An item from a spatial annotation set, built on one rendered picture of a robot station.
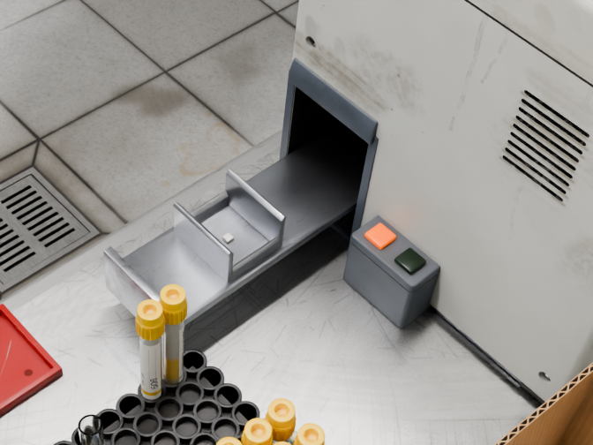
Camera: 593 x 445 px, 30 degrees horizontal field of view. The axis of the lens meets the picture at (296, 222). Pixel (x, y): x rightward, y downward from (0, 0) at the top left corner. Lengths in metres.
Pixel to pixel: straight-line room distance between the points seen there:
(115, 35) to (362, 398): 1.65
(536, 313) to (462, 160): 0.11
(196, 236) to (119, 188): 1.28
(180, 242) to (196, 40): 1.57
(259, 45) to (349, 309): 1.56
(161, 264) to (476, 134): 0.23
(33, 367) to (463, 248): 0.29
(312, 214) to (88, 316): 0.17
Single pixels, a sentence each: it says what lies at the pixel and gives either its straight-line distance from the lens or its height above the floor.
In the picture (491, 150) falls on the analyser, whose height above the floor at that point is 1.05.
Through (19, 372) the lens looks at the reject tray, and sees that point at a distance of 0.75.
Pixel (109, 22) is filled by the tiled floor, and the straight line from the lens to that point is 2.35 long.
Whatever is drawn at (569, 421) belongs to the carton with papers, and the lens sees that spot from 0.66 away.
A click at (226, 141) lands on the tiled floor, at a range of 2.10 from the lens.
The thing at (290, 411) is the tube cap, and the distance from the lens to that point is 0.60.
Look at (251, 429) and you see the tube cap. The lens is 0.59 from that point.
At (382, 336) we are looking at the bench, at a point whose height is 0.87.
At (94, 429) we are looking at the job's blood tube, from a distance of 0.62.
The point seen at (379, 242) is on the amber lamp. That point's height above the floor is 0.93.
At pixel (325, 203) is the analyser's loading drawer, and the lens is 0.79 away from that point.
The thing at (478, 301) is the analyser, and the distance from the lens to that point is 0.75.
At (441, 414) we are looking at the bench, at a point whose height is 0.88.
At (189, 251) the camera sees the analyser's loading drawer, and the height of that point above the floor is 0.92.
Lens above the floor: 1.51
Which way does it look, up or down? 50 degrees down
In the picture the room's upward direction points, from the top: 8 degrees clockwise
